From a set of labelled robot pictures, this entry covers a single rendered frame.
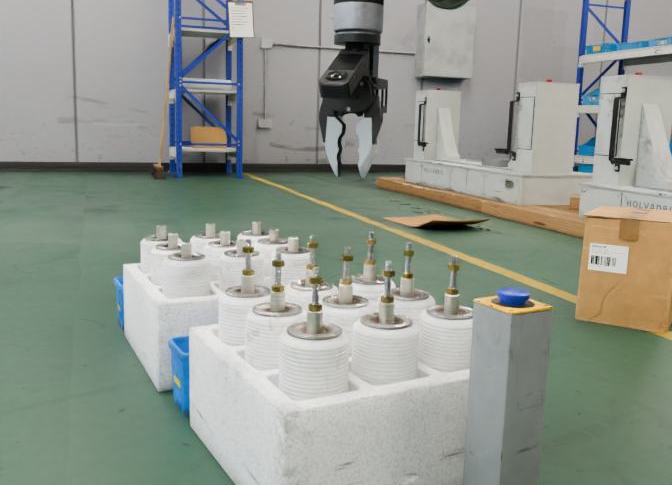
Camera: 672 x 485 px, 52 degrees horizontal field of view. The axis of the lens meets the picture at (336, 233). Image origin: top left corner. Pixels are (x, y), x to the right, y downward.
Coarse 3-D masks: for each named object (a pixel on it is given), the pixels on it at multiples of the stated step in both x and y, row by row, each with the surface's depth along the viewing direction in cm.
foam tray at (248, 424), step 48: (192, 336) 116; (192, 384) 117; (240, 384) 97; (432, 384) 95; (240, 432) 98; (288, 432) 85; (336, 432) 88; (384, 432) 92; (432, 432) 96; (240, 480) 99; (288, 480) 86; (336, 480) 89; (384, 480) 93; (432, 480) 98
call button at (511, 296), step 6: (504, 288) 88; (510, 288) 88; (516, 288) 88; (498, 294) 86; (504, 294) 85; (510, 294) 85; (516, 294) 85; (522, 294) 85; (528, 294) 85; (504, 300) 86; (510, 300) 85; (516, 300) 85; (522, 300) 85
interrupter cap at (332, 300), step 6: (336, 294) 112; (324, 300) 109; (330, 300) 109; (336, 300) 110; (354, 300) 110; (360, 300) 110; (366, 300) 109; (330, 306) 106; (336, 306) 106; (342, 306) 105; (348, 306) 105; (354, 306) 106; (360, 306) 106
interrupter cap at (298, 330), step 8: (288, 328) 93; (296, 328) 94; (304, 328) 94; (328, 328) 94; (336, 328) 94; (296, 336) 90; (304, 336) 90; (312, 336) 90; (320, 336) 91; (328, 336) 90; (336, 336) 91
